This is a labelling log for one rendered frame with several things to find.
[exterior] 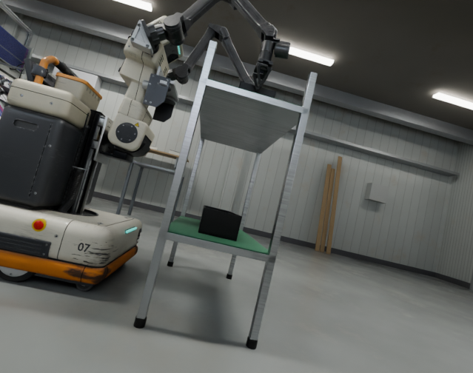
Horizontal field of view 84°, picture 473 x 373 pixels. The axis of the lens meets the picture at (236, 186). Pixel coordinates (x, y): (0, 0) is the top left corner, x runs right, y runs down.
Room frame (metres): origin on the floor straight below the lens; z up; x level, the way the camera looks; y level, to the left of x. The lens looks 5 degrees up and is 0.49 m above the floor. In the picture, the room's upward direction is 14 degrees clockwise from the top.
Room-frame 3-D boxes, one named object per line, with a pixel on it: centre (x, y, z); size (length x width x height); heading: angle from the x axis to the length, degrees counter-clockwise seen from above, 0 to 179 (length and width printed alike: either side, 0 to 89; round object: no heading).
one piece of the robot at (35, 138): (1.36, 0.90, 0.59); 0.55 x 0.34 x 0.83; 6
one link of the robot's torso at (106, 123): (1.45, 0.65, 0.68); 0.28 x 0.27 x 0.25; 6
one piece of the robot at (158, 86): (1.40, 0.52, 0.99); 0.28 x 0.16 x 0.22; 6
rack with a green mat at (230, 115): (1.44, 0.06, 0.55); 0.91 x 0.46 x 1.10; 6
